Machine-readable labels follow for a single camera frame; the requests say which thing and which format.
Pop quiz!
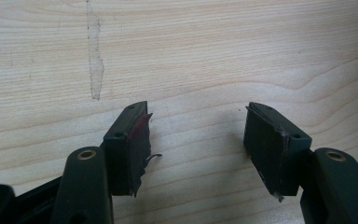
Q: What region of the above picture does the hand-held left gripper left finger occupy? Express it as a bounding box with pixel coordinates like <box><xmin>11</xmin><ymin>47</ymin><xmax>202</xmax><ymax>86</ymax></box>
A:
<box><xmin>102</xmin><ymin>100</ymin><xmax>163</xmax><ymax>198</ymax></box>

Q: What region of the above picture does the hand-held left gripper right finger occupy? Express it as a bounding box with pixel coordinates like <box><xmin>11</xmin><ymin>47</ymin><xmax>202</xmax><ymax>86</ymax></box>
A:
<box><xmin>242</xmin><ymin>101</ymin><xmax>313</xmax><ymax>203</ymax></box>

